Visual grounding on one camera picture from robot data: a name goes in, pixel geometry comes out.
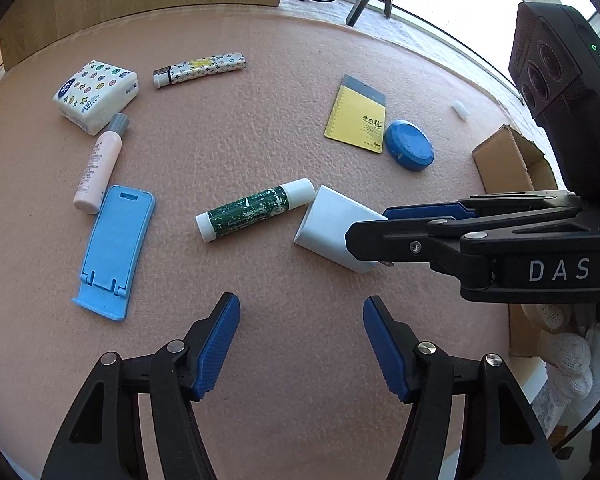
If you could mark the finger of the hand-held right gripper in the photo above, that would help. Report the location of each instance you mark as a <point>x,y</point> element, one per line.
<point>430,210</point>
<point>380,240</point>

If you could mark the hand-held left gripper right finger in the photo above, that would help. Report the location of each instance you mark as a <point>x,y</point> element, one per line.
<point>387,350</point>

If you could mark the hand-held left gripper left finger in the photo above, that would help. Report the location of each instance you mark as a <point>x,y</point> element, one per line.
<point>217,345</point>

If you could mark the white charger plug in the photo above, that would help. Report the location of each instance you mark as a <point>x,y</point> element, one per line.
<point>325,225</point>

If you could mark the cardboard box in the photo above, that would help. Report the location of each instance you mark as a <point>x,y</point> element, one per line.
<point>500,160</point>

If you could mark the yellow notepad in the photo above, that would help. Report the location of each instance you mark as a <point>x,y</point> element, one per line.
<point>355,120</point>

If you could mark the green and white glue stick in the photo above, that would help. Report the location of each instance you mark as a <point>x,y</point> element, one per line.
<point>245,210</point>

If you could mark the blue phone stand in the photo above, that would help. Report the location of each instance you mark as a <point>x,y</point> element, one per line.
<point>115,240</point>

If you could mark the small pink bottle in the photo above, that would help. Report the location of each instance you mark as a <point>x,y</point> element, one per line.
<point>97,165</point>

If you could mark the patterned lighter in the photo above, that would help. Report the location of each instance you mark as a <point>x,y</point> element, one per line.
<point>200,67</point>

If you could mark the white tissue pack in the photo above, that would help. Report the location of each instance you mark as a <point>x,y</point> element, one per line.
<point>92,92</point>

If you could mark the person's right hand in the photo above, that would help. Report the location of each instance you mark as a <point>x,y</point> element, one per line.
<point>565,355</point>

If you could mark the small white cylinder cap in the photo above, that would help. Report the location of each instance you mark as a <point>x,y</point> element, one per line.
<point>460,111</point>

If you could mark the pink blanket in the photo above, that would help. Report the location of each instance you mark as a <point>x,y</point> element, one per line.
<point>280,110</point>

